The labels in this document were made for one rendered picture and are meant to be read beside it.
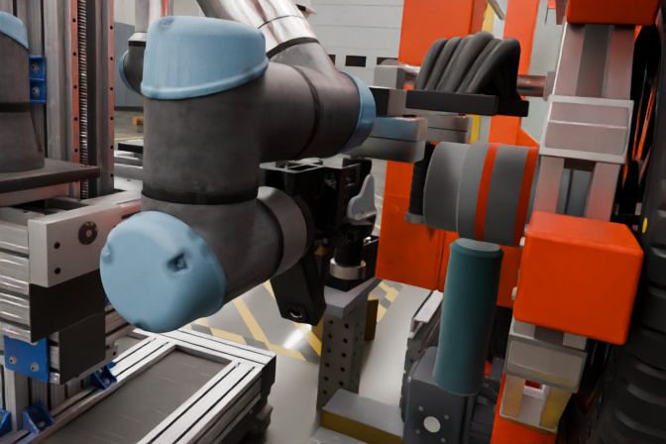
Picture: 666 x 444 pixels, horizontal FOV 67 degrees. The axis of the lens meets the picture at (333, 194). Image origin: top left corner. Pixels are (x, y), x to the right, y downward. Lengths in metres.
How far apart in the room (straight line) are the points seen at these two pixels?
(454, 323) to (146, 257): 0.66
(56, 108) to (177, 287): 0.81
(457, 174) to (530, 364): 0.28
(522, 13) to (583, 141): 2.70
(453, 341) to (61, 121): 0.82
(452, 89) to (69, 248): 0.55
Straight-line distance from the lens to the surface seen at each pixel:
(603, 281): 0.39
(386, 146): 0.57
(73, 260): 0.80
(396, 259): 1.26
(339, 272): 0.62
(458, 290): 0.88
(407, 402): 1.18
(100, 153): 1.16
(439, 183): 0.69
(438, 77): 0.55
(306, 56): 0.43
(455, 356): 0.92
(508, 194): 0.68
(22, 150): 0.88
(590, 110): 0.48
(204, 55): 0.31
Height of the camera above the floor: 0.97
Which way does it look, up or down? 11 degrees down
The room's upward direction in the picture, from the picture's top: 5 degrees clockwise
